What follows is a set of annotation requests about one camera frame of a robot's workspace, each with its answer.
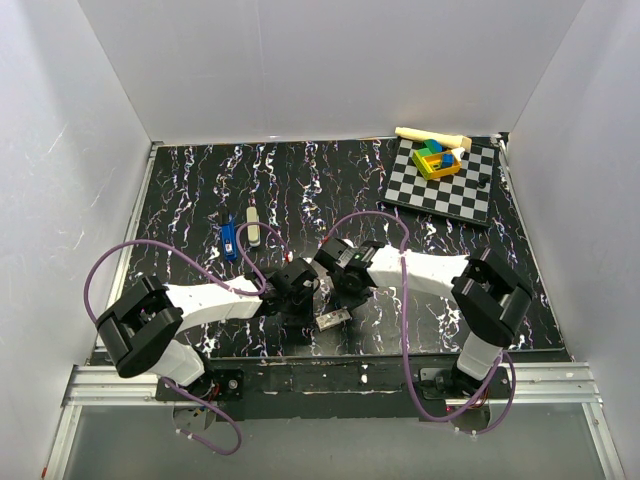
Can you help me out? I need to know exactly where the blue black stapler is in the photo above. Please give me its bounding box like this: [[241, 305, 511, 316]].
[[219, 210, 238, 263]]

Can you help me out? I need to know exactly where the white beige stapler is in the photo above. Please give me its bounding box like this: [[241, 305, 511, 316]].
[[246, 206, 261, 247]]

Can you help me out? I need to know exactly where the brown staple box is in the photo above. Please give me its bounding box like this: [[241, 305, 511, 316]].
[[330, 309, 351, 324]]

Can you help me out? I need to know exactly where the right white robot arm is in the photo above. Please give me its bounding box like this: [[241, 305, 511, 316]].
[[314, 237, 533, 398]]

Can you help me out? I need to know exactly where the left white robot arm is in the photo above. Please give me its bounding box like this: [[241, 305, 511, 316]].
[[95, 269, 318, 400]]

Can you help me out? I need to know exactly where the white staple box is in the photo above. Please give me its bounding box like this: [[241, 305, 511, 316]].
[[316, 312, 341, 331]]

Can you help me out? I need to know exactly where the yellow toy tray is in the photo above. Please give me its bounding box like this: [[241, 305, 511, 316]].
[[411, 148, 465, 180]]

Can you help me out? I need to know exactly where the checkered chess board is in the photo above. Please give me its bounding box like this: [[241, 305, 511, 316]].
[[382, 137, 499, 227]]

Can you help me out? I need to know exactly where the blue toy block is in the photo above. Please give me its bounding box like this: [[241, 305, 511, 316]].
[[440, 153, 454, 169]]

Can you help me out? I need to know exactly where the green toy block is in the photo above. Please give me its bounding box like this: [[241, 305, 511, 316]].
[[417, 139, 443, 157]]

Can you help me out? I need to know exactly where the black chess pawn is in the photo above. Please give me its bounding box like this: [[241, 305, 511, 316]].
[[478, 175, 491, 188]]

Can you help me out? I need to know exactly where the beige wooden piece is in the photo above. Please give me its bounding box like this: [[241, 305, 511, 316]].
[[395, 127, 472, 151]]

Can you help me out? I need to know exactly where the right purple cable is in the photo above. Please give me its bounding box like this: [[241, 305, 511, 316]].
[[322, 210, 519, 435]]

